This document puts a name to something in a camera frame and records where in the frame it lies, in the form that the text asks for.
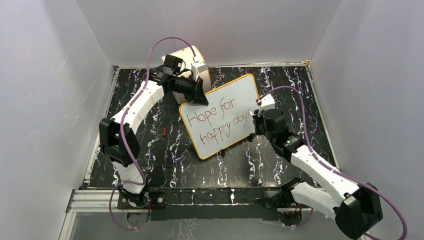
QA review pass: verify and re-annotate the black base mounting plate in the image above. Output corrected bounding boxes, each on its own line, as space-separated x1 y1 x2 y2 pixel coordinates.
117 187 311 226

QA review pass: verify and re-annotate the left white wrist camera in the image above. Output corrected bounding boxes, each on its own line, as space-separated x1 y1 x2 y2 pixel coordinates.
191 55 208 81

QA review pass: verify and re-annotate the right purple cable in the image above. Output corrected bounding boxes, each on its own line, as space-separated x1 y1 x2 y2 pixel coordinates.
256 85 408 240

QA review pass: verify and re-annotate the purple cable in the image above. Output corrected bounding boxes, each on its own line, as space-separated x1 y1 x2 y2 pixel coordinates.
108 36 200 231
256 85 408 240

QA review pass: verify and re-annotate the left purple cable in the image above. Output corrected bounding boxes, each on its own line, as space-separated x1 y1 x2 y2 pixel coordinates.
108 36 200 231

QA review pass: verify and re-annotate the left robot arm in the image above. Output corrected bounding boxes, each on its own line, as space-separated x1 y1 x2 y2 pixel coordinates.
99 54 209 208

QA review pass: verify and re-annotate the aluminium frame rail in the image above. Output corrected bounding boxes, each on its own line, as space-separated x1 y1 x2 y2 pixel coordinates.
65 187 365 214

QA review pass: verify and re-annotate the yellow framed whiteboard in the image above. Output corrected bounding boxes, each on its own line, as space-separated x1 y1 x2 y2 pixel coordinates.
179 73 259 160

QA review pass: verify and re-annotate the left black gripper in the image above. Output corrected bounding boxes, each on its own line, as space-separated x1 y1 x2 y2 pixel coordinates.
173 76 209 107

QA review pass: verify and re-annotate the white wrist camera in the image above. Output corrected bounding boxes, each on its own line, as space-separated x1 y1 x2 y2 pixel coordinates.
191 55 208 81
256 93 275 116

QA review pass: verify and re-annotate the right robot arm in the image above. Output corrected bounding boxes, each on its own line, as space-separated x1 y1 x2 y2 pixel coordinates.
252 109 383 240

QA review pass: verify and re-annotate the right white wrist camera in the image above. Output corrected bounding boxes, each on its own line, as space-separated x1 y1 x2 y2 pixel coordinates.
256 93 275 116

